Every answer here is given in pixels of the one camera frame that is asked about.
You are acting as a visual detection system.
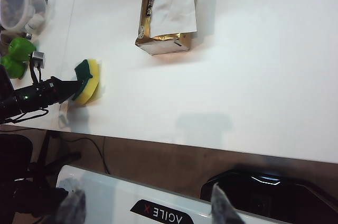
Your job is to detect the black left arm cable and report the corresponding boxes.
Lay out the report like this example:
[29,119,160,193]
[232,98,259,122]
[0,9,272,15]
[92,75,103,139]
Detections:
[0,107,50,126]

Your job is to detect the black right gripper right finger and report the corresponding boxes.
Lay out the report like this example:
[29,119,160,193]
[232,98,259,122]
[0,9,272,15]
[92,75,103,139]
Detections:
[210,182,247,224]

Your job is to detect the clear lidded plastic container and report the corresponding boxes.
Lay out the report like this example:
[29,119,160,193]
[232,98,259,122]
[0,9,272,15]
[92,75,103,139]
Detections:
[0,0,48,32]

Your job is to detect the thin black floor cable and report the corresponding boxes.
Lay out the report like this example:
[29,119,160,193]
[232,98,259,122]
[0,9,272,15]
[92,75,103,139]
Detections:
[60,136,111,175]

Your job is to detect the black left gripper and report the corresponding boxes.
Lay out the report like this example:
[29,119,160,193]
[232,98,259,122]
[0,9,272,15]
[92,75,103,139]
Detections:
[34,76,88,109]

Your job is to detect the white tissue sheet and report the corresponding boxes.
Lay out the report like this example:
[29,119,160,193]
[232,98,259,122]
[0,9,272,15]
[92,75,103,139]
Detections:
[149,0,199,38]

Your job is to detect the green plastic object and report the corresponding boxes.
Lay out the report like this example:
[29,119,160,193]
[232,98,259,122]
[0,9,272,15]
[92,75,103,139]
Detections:
[0,36,37,79]

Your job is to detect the black glossy robot housing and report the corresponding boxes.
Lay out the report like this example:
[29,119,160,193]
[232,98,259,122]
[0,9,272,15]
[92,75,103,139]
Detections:
[200,169,338,224]

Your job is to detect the yellow green sponge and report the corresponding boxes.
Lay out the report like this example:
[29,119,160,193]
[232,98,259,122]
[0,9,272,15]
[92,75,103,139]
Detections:
[70,58,102,105]

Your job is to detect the small grey cube adapter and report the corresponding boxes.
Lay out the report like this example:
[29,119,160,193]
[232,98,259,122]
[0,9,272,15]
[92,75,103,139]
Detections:
[31,51,46,70]

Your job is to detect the white AgileX robot base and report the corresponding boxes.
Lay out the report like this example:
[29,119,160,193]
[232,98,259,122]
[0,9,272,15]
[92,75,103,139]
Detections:
[55,164,294,224]

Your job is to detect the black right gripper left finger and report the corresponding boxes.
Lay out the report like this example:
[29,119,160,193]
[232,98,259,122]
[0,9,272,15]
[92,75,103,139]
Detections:
[55,191,87,224]

